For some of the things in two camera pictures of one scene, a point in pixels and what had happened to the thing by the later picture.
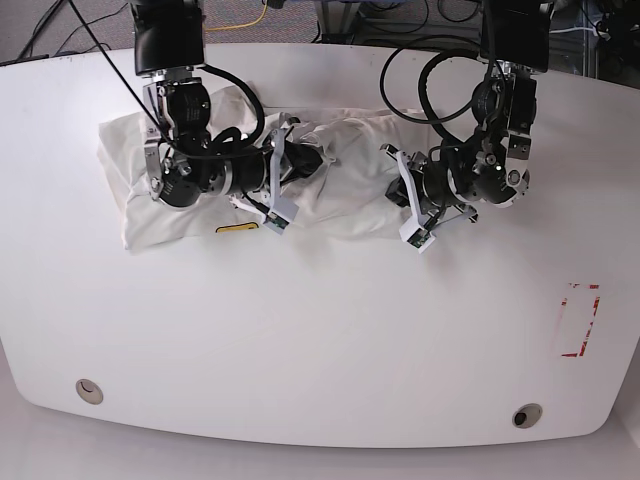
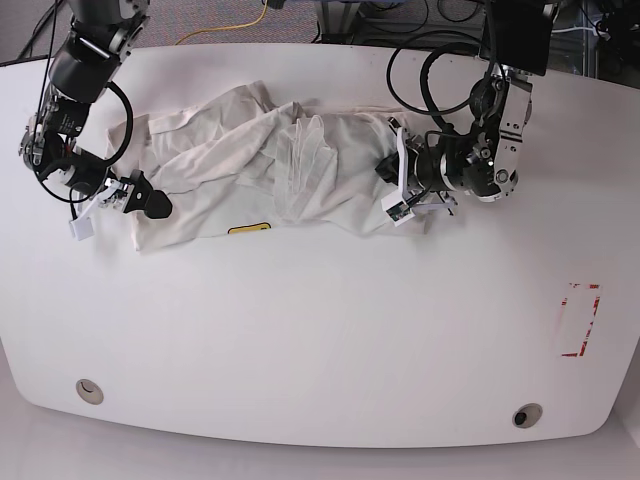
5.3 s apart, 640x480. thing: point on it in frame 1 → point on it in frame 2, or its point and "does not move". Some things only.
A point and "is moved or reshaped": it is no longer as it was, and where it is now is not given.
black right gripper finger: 398,193 → 388,168
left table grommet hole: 89,391 does not move
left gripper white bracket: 299,160 → 153,203
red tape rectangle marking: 578,311 does not move
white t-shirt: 351,199 is moved or reshaped
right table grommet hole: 527,415 does not move
